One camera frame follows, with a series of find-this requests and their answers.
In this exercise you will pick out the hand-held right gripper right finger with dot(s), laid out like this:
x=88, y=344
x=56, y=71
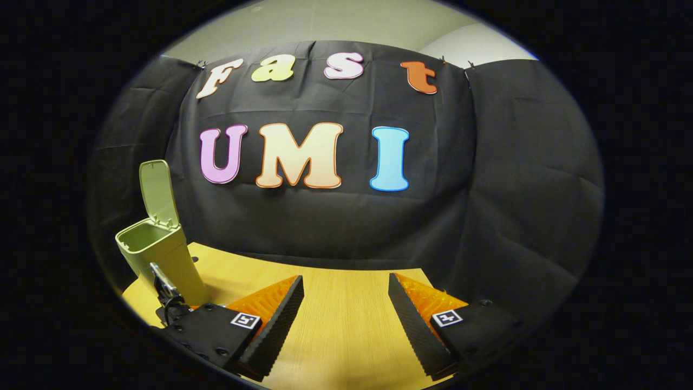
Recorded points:
x=411, y=329

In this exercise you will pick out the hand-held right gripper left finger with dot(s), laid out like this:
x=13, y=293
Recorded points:
x=276, y=329

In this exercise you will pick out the green desktop garbage bin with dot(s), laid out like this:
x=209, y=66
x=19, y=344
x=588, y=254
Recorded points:
x=168, y=254

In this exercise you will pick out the wooden desktop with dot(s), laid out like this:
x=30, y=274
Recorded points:
x=346, y=325

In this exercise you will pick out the black backdrop cloth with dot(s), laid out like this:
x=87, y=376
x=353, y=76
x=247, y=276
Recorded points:
x=325, y=216

